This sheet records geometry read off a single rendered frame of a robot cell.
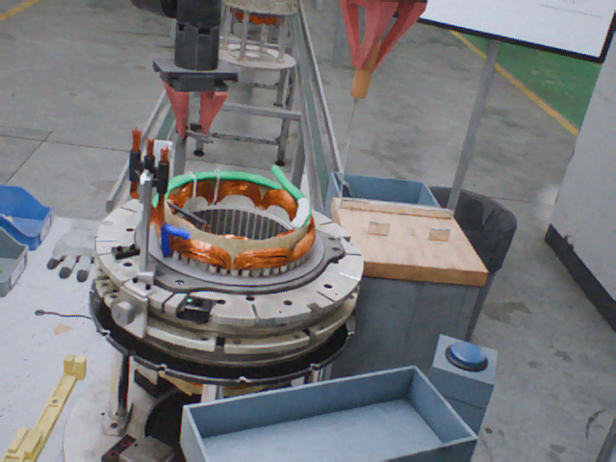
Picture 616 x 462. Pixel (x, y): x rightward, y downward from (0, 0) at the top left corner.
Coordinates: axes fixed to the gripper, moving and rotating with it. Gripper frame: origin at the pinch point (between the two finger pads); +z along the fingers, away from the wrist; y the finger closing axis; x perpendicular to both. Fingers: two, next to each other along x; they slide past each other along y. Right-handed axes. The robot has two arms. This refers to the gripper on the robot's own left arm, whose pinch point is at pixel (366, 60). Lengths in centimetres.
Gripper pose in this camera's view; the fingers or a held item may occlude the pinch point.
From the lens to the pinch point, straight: 70.3
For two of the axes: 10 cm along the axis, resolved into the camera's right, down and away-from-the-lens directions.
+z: -2.0, 8.7, 4.6
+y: -7.7, 1.5, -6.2
